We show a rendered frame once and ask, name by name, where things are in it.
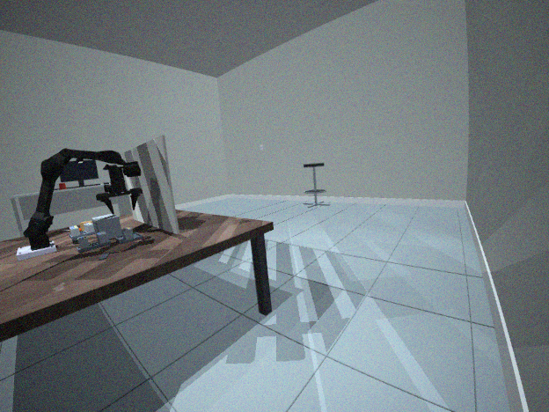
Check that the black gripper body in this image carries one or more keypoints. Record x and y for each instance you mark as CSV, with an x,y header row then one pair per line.
x,y
118,186

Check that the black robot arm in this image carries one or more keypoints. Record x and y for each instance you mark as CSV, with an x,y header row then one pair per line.
x,y
50,170

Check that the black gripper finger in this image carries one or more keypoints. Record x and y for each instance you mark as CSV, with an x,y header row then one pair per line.
x,y
134,199
109,205

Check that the white wall panel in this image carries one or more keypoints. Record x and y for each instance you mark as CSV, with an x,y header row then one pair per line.
x,y
155,206

